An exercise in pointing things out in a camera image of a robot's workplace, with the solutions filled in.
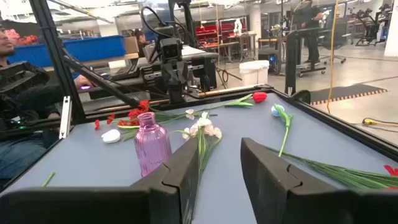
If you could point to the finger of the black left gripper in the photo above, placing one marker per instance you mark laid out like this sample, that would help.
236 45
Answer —
168 77
181 77

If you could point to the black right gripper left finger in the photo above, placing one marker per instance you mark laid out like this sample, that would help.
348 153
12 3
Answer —
149 205

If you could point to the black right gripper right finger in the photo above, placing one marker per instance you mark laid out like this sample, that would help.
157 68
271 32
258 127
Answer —
280 199

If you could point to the white blossom flower bunch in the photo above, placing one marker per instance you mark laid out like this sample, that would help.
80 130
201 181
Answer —
203 123

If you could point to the red small blossom spray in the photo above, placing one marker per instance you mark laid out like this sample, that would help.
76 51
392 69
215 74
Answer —
134 113

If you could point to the grass bunch with red flowers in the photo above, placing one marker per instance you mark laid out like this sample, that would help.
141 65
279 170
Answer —
351 175

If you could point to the white tulip green stem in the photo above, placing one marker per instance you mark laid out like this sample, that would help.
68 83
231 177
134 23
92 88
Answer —
111 136

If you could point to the pale bluish white tulip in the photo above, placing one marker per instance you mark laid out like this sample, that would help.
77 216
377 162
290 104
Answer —
276 111

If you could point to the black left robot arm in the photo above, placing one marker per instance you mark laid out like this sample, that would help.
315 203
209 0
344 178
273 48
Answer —
186 21

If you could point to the pink ribbed glass vase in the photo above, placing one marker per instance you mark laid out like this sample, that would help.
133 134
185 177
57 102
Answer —
152 146

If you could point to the red shelf rack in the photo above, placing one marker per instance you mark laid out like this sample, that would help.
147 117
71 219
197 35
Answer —
211 32

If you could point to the metal workbench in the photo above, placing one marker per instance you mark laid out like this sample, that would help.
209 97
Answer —
233 43

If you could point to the tan wooden plank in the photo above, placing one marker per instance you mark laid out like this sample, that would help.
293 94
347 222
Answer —
133 105

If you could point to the person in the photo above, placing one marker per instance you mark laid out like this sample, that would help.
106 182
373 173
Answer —
37 96
140 42
306 31

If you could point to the tan cardboard box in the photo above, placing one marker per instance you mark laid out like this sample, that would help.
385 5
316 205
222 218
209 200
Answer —
131 46

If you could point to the white trash bin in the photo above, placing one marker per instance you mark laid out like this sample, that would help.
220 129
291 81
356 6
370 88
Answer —
254 73

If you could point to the red tulip green stem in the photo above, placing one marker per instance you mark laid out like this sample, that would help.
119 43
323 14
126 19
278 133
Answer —
259 97

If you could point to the black computer tower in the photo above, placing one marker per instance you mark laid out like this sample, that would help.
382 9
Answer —
270 59

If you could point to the large blue bin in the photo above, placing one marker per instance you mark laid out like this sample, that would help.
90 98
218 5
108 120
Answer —
90 48

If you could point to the black rolling stand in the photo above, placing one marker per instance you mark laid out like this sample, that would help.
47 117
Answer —
291 62

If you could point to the short green stem piece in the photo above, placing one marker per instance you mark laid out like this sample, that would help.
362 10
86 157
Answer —
48 179

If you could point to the black mat orange toothed edge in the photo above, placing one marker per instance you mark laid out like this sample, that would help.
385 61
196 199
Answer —
345 92

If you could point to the black office chair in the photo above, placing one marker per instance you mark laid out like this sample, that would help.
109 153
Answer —
337 37

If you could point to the pink red flower pile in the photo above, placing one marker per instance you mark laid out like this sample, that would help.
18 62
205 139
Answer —
18 37

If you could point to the black robot station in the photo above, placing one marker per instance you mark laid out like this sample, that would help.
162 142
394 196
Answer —
371 25

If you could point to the white pillar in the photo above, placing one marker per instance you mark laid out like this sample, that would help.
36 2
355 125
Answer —
392 28

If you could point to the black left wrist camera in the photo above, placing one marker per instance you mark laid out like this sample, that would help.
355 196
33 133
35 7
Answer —
171 48

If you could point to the black diagonal frame brace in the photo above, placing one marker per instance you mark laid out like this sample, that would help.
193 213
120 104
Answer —
102 82

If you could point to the black table frame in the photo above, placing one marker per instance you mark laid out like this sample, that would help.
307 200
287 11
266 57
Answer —
342 124

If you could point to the white metal bracket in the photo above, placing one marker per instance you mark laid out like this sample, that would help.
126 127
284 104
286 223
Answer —
65 116

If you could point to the black frame post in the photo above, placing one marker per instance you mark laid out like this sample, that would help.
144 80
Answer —
56 62

